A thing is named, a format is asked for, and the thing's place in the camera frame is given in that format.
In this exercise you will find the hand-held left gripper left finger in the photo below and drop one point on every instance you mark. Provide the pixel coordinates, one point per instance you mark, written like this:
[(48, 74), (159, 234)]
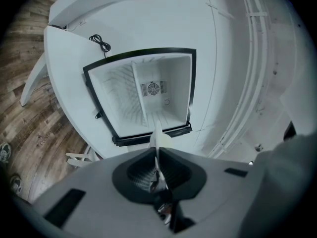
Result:
[(94, 195)]

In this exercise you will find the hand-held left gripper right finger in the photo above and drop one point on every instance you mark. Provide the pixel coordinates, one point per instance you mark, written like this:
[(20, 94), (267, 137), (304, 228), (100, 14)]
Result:
[(218, 187)]

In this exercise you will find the white mini fridge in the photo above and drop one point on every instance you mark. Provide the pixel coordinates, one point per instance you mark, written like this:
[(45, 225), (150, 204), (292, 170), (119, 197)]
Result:
[(171, 78)]

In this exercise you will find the white chair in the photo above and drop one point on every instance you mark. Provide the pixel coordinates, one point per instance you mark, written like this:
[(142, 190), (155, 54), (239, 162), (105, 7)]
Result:
[(79, 157)]

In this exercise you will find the person's grey sleeve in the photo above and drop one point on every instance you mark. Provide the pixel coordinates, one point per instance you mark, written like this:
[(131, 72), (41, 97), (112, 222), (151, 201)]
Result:
[(289, 172)]

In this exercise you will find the person's grey right shoe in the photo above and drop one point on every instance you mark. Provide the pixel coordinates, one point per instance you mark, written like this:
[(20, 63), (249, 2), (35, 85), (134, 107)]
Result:
[(16, 185)]

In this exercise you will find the person's grey shoe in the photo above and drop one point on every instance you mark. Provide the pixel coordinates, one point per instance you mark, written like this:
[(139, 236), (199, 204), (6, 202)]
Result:
[(16, 185), (5, 152)]

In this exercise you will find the person's grey left shoe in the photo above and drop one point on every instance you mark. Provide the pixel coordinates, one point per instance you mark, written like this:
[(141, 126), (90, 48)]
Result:
[(5, 152)]

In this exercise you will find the white round table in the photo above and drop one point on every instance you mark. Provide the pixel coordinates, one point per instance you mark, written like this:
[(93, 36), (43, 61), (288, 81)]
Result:
[(67, 63)]

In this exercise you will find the white long desk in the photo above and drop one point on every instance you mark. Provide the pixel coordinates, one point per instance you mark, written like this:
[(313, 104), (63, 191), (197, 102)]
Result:
[(71, 9)]

